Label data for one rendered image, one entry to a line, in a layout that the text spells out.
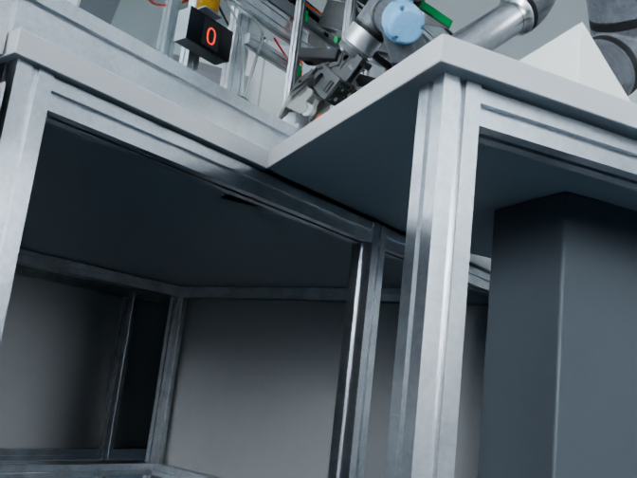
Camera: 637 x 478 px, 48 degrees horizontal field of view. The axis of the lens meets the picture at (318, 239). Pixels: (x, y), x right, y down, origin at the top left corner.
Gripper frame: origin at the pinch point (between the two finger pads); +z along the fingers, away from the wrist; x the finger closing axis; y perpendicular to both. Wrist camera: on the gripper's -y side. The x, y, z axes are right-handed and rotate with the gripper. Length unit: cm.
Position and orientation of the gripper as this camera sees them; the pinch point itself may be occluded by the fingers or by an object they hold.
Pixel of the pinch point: (293, 120)
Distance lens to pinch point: 157.2
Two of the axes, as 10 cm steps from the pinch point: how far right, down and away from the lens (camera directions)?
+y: 5.2, 6.1, -5.9
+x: 6.0, 2.3, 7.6
